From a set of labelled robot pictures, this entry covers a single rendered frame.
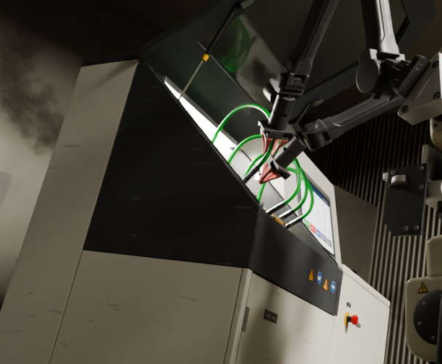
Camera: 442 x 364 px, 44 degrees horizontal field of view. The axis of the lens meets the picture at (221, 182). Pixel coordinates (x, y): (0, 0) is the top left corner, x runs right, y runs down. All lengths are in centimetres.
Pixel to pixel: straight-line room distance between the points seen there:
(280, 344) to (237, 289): 28
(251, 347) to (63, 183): 85
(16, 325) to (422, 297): 121
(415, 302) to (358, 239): 376
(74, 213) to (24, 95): 246
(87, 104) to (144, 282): 74
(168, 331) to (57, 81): 308
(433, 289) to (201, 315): 57
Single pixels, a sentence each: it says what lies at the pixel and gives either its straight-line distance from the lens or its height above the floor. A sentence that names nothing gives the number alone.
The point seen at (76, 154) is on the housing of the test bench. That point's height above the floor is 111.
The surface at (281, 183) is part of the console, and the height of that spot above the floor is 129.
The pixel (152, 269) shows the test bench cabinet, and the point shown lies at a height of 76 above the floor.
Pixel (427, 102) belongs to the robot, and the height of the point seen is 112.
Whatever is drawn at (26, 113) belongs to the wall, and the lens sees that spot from 415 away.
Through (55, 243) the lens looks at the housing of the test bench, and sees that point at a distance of 181.
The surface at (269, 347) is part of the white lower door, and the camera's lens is 152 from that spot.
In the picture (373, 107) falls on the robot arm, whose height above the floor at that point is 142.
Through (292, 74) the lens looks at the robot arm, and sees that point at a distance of 159.
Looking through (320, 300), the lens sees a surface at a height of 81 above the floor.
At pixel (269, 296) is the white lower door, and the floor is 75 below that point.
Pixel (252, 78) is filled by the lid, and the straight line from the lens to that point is 212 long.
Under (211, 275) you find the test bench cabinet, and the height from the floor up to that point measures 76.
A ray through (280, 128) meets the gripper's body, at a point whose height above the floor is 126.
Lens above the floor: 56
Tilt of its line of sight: 18 degrees up
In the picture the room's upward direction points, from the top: 13 degrees clockwise
